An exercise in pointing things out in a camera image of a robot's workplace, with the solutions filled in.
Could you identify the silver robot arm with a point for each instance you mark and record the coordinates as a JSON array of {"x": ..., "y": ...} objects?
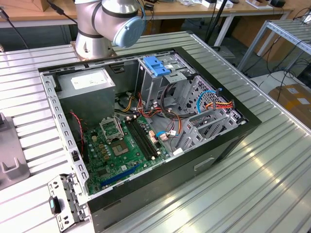
[{"x": 87, "y": 24}]

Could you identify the perforated metal disk bay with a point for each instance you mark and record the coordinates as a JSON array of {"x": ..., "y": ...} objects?
[{"x": 192, "y": 126}]

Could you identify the black RAM slot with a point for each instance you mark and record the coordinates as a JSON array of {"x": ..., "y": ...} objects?
[
  {"x": 139, "y": 139},
  {"x": 145, "y": 137}
]

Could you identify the metal optical drive cage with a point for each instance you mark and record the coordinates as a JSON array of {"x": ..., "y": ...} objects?
[{"x": 150, "y": 87}]

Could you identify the metal locking lever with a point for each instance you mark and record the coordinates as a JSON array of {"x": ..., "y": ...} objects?
[{"x": 119, "y": 127}]

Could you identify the CPU socket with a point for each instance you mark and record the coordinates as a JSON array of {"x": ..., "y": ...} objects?
[{"x": 119, "y": 148}]

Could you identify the blue plastic drive latch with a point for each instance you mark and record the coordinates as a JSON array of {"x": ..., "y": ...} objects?
[{"x": 155, "y": 66}]

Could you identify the black open PC case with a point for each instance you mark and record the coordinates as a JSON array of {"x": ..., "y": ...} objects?
[{"x": 170, "y": 177}]

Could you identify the green motherboard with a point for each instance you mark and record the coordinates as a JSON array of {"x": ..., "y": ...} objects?
[{"x": 114, "y": 167}]

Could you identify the grey power supply unit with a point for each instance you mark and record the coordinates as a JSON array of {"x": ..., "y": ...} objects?
[{"x": 87, "y": 102}]

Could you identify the blue expansion slot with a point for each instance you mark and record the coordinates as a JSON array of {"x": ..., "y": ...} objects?
[{"x": 119, "y": 176}]

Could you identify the black power adapter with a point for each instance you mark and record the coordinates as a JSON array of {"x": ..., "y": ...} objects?
[{"x": 148, "y": 6}]

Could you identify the long wooden desk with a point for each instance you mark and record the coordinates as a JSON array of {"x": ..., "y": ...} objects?
[{"x": 194, "y": 11}]

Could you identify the black tripod stand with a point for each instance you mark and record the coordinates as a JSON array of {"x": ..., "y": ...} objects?
[{"x": 217, "y": 20}]

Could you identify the small white box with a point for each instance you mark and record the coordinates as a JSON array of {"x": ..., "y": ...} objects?
[{"x": 208, "y": 3}]

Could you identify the cardboard box with labels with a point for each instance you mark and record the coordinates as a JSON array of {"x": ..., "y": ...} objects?
[{"x": 289, "y": 102}]

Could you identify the grey parts rack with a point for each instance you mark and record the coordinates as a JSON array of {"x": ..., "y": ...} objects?
[{"x": 9, "y": 145}]

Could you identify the small brown box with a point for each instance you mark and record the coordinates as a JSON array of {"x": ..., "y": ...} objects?
[{"x": 44, "y": 7}]

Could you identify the black round device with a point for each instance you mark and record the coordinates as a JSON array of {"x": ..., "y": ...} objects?
[{"x": 277, "y": 3}]

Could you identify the metal expansion slot bracket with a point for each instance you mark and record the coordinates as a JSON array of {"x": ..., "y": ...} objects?
[{"x": 54, "y": 206}]

